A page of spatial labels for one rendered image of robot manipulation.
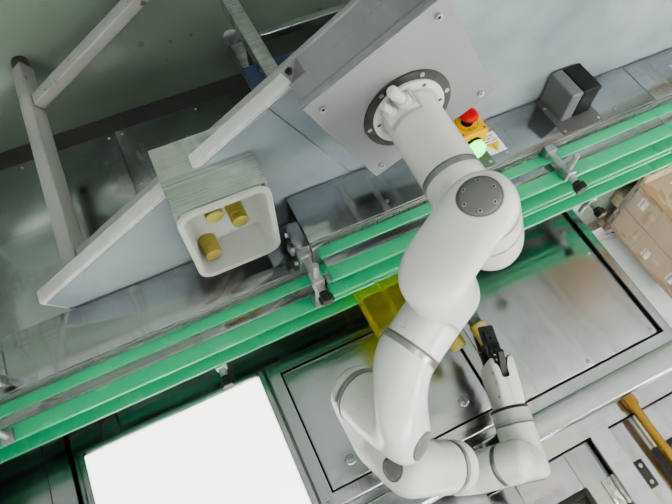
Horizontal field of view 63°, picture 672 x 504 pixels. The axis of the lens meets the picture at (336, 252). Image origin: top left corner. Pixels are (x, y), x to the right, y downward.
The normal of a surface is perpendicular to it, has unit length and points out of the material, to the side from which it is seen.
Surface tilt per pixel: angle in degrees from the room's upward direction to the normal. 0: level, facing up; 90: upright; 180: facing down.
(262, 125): 0
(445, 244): 91
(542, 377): 90
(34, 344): 90
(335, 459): 90
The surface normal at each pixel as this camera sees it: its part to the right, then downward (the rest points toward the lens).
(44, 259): 0.00, -0.49
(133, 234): 0.43, 0.79
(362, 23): -0.47, -0.22
